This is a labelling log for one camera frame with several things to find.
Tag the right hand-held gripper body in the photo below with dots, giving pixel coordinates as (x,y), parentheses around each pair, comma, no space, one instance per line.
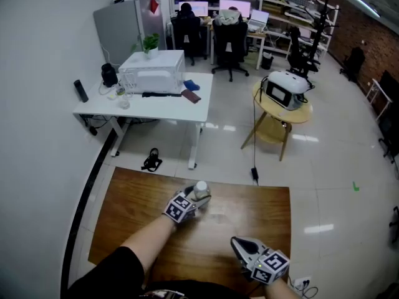
(268,266)

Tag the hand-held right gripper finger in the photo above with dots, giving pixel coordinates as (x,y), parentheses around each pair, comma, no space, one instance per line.
(239,250)
(249,241)

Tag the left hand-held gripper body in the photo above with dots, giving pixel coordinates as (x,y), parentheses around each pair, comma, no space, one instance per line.
(179,209)

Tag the clear bottle with white cap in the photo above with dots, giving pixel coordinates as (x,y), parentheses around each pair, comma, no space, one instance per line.
(202,190)

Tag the person's left forearm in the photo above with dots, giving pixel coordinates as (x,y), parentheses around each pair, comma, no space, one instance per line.
(146,238)

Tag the person's right forearm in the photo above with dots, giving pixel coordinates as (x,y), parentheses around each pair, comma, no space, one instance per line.
(282,290)

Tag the white power strip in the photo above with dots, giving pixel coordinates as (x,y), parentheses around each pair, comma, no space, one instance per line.
(301,282)

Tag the brown wooden table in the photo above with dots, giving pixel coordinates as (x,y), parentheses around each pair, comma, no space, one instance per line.
(140,198)

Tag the black power adapter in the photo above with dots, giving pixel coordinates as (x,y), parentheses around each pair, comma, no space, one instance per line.
(254,173)

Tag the white desk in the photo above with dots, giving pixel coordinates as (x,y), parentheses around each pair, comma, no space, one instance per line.
(156,106)

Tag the brown wallet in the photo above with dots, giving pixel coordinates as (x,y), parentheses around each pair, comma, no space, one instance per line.
(190,96)

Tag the person's black shirt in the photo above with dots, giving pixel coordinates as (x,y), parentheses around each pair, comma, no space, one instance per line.
(109,279)

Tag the black flat bar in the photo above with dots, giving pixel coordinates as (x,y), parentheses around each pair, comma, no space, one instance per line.
(162,94)

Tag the blue cloth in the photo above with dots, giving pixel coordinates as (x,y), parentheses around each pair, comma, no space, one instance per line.
(191,85)

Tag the clear glass cup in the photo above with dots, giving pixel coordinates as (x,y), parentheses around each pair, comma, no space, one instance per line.
(125,103)

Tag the black plug adapter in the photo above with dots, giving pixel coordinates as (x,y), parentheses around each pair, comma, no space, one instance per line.
(93,131)

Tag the white microwave oven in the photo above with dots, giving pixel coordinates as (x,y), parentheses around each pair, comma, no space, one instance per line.
(156,73)

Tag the small glass jar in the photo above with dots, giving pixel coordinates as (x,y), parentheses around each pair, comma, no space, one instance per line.
(120,89)

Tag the round wooden side table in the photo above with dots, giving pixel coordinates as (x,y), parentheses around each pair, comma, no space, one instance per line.
(296,114)

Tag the black chair base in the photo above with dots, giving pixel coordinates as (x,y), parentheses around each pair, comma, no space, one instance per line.
(395,226)

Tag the black jar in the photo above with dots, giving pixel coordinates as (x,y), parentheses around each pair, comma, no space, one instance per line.
(109,75)

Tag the white countertop appliance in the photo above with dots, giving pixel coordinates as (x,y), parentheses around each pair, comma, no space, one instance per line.
(286,84)

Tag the black trash bin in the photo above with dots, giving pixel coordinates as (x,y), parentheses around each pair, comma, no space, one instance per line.
(267,61)

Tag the potted green plant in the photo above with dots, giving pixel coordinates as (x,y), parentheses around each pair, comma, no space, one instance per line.
(151,44)

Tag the black office chair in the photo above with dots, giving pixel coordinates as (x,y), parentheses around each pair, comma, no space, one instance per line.
(229,42)
(187,33)

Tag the black gaming chair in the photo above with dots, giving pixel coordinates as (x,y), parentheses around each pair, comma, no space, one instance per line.
(297,55)

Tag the black wheeled chair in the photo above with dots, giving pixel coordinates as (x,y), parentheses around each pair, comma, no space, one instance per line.
(389,135)

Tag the grey refrigerator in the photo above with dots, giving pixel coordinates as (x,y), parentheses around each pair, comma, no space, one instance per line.
(118,30)

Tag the grey jacket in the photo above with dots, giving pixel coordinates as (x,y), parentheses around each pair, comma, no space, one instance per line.
(227,18)

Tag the computer monitor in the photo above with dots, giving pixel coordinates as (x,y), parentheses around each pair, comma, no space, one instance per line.
(243,6)
(201,8)

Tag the silver laptop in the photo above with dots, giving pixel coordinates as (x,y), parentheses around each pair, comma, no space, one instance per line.
(259,17)

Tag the red hanging ornament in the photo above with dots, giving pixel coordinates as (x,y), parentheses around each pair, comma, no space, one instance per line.
(154,5)

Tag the small white table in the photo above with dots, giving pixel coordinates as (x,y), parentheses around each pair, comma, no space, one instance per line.
(378,90)

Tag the white shelving rack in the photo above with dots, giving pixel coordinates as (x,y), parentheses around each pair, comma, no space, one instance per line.
(280,8)

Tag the black armchair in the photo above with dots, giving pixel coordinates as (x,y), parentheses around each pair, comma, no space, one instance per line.
(355,62)

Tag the black screen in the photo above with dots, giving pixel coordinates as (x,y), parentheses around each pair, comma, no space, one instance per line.
(391,87)

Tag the black coat stand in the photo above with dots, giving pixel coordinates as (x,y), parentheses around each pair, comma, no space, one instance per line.
(321,26)

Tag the ceiling tube light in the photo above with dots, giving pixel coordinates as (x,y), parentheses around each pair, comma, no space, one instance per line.
(363,4)

